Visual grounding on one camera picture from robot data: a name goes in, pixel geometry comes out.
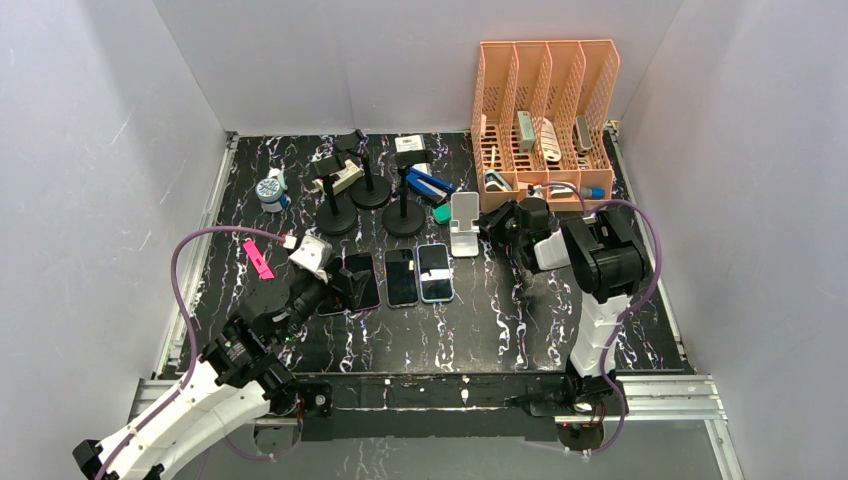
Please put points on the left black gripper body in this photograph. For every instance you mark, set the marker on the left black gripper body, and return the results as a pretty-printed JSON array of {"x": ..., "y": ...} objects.
[{"x": 308, "y": 294}]

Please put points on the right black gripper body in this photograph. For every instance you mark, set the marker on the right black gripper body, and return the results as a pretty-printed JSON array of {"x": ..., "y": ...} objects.
[{"x": 509, "y": 230}]

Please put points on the black phone stand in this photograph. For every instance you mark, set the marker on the black phone stand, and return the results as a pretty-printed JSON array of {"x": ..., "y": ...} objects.
[
  {"x": 335, "y": 215},
  {"x": 404, "y": 217},
  {"x": 371, "y": 191}
]

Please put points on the clear-case phone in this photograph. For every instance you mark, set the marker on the clear-case phone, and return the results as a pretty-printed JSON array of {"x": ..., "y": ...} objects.
[{"x": 401, "y": 280}]

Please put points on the light blue phone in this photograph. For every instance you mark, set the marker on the light blue phone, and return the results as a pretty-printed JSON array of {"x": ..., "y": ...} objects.
[{"x": 434, "y": 273}]

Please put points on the purple-edged phone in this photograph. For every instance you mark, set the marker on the purple-edged phone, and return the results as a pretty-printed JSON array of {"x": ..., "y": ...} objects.
[{"x": 364, "y": 262}]

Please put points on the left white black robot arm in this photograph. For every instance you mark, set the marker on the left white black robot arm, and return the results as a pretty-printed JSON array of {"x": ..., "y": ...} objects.
[{"x": 237, "y": 377}]

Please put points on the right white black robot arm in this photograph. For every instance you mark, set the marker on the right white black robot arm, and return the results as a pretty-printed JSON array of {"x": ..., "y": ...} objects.
[{"x": 610, "y": 264}]

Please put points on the teal white eraser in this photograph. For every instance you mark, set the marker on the teal white eraser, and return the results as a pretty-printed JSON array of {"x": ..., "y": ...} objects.
[{"x": 442, "y": 215}]

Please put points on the pink clip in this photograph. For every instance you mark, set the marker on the pink clip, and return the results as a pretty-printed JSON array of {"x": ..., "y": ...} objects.
[{"x": 257, "y": 259}]

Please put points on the blue black stapler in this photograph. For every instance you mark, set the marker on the blue black stapler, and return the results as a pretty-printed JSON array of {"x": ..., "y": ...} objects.
[{"x": 433, "y": 190}]

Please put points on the white tape dispenser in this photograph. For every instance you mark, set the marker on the white tape dispenser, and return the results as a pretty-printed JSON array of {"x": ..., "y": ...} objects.
[{"x": 561, "y": 191}]

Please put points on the white ribbed item in organizer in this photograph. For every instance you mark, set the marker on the white ribbed item in organizer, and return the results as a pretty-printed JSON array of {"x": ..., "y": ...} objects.
[{"x": 549, "y": 142}]

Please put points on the blue capped tube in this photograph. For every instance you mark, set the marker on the blue capped tube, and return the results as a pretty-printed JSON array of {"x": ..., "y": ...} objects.
[{"x": 593, "y": 193}]

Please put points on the blue white jar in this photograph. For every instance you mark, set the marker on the blue white jar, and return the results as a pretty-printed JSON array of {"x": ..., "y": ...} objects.
[{"x": 272, "y": 191}]

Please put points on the grey stapler in organizer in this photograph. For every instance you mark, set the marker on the grey stapler in organizer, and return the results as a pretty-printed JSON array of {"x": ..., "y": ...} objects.
[{"x": 525, "y": 131}]

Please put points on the cream box with red label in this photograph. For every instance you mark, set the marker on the cream box with red label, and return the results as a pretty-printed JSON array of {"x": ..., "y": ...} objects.
[{"x": 346, "y": 177}]

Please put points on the grey item in organizer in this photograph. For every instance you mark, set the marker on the grey item in organizer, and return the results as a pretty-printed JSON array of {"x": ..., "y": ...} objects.
[{"x": 582, "y": 135}]

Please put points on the orange file organizer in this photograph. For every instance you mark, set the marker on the orange file organizer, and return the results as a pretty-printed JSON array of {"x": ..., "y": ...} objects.
[{"x": 554, "y": 79}]

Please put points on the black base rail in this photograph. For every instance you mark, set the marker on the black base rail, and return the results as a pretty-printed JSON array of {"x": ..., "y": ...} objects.
[{"x": 535, "y": 407}]

